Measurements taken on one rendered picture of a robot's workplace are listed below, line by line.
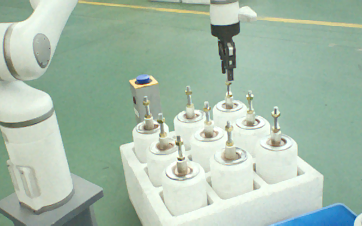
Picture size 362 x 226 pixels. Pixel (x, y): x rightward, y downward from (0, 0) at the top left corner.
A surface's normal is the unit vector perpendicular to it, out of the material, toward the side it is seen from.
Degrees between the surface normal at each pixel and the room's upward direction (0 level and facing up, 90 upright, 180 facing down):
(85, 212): 94
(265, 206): 90
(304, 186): 90
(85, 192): 0
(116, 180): 0
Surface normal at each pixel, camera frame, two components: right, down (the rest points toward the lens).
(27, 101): 0.19, -0.77
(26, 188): -0.64, 0.39
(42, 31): 0.92, -0.23
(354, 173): -0.10, -0.90
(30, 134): 0.34, 0.38
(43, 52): 0.99, 0.03
